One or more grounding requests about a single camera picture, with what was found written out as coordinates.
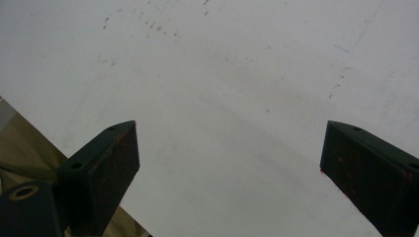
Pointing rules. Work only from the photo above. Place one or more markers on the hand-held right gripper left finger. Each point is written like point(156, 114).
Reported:
point(99, 177)

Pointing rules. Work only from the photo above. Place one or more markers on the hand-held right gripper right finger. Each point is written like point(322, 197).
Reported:
point(372, 179)

